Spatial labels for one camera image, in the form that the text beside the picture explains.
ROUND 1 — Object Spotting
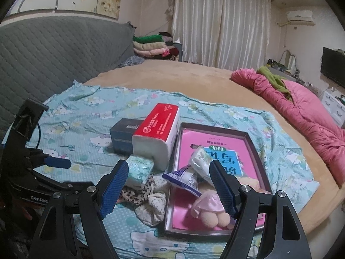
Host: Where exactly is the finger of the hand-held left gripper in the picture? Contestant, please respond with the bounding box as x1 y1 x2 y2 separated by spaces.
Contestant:
24 148 72 169
28 167 74 192

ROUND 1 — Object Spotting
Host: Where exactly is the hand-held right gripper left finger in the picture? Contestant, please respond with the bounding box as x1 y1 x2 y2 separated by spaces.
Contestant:
32 160 130 259

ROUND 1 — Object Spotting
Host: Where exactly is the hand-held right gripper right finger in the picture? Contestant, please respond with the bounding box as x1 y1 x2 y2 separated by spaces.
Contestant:
209 160 313 259

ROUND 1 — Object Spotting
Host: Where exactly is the pink plush doll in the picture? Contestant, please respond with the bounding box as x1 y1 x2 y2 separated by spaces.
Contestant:
189 189 235 228

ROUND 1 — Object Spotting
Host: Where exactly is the beige plush toy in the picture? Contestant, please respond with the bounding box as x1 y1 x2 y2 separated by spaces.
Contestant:
237 177 260 192

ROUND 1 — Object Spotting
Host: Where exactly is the small white-green tissue pack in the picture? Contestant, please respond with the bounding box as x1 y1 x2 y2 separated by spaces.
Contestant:
189 147 216 184

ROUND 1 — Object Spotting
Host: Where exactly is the white purple plastic packet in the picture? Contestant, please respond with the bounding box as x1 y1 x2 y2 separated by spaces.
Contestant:
162 166 202 197

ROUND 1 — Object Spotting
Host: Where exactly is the pink-lined rectangular tray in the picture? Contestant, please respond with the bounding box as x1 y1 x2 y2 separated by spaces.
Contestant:
164 122 273 238

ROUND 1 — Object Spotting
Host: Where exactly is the leopard print scrunchie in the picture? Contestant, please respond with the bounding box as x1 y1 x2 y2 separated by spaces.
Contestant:
119 186 151 207

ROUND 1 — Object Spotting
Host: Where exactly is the green tissue pack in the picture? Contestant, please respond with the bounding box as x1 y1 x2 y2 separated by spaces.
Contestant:
125 155 154 184

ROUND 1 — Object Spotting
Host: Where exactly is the white dotted scrunchie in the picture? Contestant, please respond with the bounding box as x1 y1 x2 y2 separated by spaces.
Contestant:
135 191 168 227

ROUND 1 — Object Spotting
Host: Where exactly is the dark blue box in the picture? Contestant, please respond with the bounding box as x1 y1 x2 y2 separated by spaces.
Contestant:
110 118 144 154

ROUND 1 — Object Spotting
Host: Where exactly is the cartoon cat printed blanket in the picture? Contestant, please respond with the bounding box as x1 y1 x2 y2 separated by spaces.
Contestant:
35 81 320 259

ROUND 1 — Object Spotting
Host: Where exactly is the red tissue pack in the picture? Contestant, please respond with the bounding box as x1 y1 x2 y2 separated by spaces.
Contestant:
132 103 180 172

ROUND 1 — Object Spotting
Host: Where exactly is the grey quilted headboard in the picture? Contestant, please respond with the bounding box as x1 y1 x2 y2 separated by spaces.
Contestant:
0 19 136 143

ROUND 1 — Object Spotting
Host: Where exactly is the beige round bed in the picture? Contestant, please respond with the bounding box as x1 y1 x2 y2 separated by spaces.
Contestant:
81 59 345 235

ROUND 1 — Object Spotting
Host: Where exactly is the pink quilt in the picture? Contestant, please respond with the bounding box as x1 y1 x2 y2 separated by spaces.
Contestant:
230 69 345 185

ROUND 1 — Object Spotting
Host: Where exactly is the green cloth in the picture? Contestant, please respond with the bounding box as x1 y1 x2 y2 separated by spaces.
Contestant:
256 65 293 100

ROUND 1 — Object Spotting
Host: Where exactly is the dark patterned pillow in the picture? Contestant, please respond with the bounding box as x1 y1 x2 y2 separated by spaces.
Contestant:
117 55 146 68

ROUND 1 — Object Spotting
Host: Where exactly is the white drawer cabinet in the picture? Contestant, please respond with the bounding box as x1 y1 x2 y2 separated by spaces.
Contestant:
321 89 345 128

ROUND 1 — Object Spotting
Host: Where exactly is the arched mirror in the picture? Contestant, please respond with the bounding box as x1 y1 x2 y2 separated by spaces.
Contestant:
280 49 297 72

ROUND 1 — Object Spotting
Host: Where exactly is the pile of folded clothes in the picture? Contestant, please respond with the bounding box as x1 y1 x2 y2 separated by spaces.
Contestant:
132 32 180 61

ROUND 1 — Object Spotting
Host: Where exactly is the white curtain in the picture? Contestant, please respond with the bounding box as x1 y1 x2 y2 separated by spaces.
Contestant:
171 0 271 69

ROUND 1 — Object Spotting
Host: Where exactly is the black television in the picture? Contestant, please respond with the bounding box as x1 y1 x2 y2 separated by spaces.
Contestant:
320 47 345 88

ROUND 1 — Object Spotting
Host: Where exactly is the white air conditioner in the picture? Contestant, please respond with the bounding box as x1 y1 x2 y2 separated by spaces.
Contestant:
286 10 315 27

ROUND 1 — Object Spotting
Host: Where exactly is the blue cable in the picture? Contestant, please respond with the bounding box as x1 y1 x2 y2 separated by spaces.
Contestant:
25 123 42 147

